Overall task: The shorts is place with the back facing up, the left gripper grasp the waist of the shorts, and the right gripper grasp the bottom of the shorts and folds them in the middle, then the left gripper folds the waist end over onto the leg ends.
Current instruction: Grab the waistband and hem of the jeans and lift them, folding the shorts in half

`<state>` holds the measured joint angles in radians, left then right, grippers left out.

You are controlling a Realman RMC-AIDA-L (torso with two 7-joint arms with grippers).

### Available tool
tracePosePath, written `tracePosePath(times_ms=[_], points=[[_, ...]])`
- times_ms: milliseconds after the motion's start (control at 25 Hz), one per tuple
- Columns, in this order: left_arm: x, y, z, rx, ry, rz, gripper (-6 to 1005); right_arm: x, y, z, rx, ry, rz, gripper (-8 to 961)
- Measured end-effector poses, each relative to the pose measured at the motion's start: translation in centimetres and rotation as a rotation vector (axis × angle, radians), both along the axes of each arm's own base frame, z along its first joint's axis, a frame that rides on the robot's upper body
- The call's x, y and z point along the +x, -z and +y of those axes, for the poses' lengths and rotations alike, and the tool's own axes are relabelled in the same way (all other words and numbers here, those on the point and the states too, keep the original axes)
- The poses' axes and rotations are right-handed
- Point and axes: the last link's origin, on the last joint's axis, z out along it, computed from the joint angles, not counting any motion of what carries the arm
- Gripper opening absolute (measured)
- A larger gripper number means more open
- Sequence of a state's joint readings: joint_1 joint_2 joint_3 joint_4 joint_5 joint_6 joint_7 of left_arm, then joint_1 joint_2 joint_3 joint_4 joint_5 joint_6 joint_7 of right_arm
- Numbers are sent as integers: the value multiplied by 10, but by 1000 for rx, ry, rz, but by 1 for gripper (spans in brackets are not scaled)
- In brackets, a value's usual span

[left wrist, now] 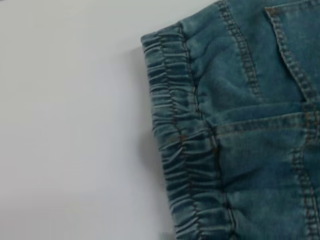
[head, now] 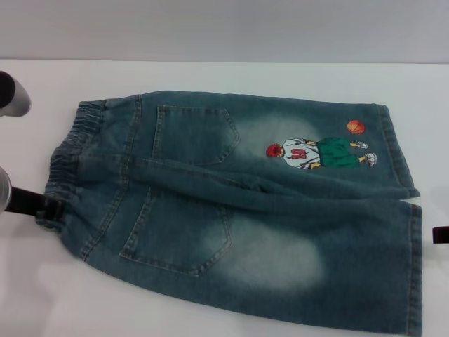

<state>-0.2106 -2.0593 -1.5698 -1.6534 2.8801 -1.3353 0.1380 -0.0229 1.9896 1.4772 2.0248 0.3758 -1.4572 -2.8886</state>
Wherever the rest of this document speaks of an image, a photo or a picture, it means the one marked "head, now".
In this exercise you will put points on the blue denim shorts with embroidery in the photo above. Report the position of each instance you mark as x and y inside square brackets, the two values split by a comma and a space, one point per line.
[259, 224]

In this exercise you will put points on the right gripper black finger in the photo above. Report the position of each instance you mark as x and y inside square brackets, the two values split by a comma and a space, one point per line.
[442, 235]

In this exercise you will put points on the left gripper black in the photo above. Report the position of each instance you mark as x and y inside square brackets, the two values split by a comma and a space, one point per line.
[28, 201]

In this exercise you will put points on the left wrist camera black silver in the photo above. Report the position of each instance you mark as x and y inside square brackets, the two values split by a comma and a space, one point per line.
[14, 94]

